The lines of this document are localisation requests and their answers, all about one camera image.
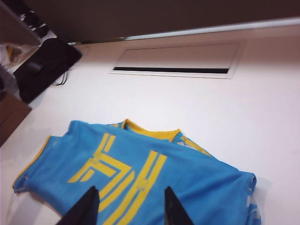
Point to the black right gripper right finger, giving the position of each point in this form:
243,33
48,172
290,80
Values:
174,208

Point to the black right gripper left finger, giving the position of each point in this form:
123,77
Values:
87,208

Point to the light blue soccer jersey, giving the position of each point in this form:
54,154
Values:
164,173

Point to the brown cardboard box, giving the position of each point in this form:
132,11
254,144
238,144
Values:
11,117

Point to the clear plastic bag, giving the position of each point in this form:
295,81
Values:
16,52

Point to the brown partition panel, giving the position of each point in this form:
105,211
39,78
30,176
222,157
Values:
140,14

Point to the grey shelf board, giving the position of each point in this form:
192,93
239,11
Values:
16,21

